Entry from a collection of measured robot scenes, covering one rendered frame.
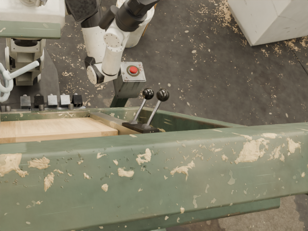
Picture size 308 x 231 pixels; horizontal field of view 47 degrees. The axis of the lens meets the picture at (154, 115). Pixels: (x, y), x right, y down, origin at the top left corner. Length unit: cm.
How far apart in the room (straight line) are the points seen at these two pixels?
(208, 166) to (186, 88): 256
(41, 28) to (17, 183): 20
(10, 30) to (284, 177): 44
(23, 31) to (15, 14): 89
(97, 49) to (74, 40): 158
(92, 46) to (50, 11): 21
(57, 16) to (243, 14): 255
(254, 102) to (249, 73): 32
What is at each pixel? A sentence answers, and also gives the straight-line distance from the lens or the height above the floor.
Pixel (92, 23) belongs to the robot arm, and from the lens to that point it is 144.
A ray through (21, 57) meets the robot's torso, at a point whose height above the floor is 70.
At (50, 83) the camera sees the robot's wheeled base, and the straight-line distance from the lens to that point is 258.
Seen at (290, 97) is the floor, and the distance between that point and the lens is 359.
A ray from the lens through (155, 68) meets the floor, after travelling 305.
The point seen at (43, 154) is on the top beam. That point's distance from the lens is 43.
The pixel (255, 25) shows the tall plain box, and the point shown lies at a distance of 359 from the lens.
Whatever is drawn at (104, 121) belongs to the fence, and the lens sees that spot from 138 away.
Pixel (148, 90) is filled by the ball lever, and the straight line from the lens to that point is 111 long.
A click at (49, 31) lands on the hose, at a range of 51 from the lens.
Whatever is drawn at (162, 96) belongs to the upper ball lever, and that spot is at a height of 155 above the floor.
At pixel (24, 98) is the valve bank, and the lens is 183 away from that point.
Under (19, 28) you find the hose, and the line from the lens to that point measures 51.
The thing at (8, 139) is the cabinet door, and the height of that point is 130.
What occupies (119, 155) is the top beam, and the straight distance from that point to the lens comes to 45.
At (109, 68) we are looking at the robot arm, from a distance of 140.
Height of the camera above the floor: 235
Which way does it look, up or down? 57 degrees down
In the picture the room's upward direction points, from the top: 33 degrees clockwise
